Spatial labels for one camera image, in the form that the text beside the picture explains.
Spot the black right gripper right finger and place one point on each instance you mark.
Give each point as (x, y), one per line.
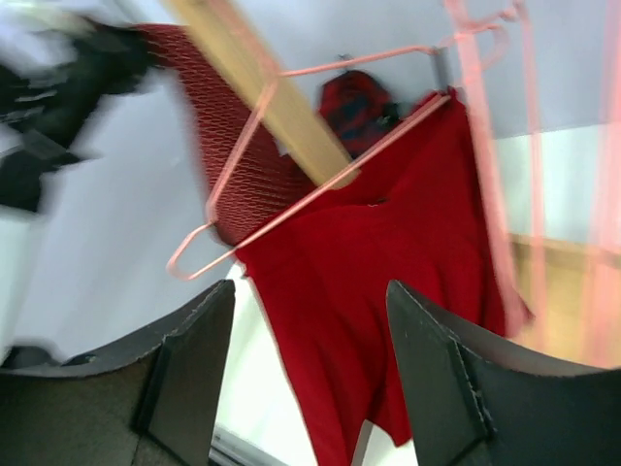
(475, 398)

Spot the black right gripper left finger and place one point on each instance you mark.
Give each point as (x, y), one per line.
(148, 398)

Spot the pink hanger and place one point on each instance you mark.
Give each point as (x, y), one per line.
(601, 292)
(536, 247)
(313, 148)
(486, 161)

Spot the plain red skirt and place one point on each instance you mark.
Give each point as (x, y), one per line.
(413, 214)

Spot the red polka dot skirt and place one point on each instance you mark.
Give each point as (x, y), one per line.
(264, 182)

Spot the red black plaid skirt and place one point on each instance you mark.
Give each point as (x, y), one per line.
(358, 109)

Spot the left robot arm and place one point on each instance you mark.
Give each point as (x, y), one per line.
(50, 109)

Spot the wooden clothes rack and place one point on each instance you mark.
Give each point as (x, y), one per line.
(235, 49)

